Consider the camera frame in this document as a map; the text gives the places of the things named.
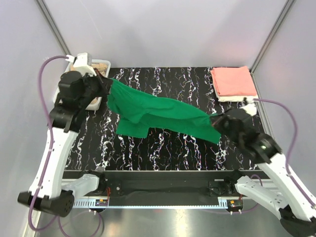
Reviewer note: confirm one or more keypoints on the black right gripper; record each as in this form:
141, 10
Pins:
222, 124

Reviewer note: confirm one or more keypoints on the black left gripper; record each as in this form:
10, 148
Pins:
98, 83

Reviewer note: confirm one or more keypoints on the green t shirt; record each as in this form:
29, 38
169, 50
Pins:
139, 111

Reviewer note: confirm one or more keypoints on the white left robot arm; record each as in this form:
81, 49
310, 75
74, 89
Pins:
47, 194

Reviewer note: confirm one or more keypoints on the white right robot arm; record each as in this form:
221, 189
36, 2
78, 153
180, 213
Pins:
291, 205

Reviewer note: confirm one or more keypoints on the folded cream t shirt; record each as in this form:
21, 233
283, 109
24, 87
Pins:
237, 98

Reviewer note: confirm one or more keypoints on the beige crumpled t shirt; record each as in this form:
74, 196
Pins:
103, 69

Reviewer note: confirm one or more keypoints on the folded pink t shirt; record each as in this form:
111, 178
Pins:
233, 81

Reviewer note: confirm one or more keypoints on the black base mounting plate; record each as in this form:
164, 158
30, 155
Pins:
163, 184

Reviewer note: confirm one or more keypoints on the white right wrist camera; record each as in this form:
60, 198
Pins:
249, 106

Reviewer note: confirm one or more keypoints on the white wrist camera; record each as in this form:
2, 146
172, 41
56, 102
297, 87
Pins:
82, 63
249, 106

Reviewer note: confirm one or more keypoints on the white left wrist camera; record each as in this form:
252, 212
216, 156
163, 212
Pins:
82, 63

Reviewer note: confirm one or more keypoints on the white slotted cable duct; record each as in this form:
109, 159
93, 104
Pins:
158, 203

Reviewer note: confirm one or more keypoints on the left aluminium frame post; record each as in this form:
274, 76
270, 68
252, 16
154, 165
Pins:
52, 25

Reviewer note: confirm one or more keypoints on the aluminium frame post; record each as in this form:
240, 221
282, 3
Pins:
273, 32
52, 25

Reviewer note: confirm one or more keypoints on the right aluminium frame post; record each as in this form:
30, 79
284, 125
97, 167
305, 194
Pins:
273, 32

